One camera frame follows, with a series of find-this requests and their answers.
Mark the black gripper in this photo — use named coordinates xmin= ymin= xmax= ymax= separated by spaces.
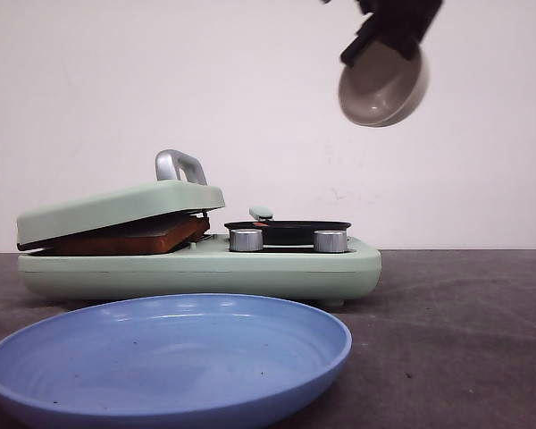
xmin=339 ymin=0 xmax=443 ymax=67

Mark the beige ribbed bowl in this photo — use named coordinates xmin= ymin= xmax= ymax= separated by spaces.
xmin=338 ymin=41 xmax=430 ymax=128

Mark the bread slice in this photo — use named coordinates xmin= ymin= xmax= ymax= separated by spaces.
xmin=47 ymin=214 xmax=210 ymax=256

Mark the breakfast maker hinged lid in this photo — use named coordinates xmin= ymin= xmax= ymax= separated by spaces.
xmin=16 ymin=149 xmax=225 ymax=250

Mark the mint green breakfast maker base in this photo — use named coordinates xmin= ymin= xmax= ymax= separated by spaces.
xmin=18 ymin=234 xmax=381 ymax=302

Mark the right silver control knob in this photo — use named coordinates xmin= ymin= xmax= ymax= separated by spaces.
xmin=313 ymin=230 xmax=348 ymax=254

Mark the silver control knob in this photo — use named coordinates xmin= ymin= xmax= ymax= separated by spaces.
xmin=229 ymin=229 xmax=264 ymax=252
xmin=313 ymin=230 xmax=348 ymax=254

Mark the black frying pan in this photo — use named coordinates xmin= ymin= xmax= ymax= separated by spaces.
xmin=224 ymin=206 xmax=351 ymax=246

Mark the left silver control knob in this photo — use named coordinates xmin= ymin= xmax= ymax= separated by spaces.
xmin=229 ymin=229 xmax=264 ymax=252

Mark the blue plate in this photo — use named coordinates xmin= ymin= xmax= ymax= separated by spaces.
xmin=0 ymin=294 xmax=352 ymax=428

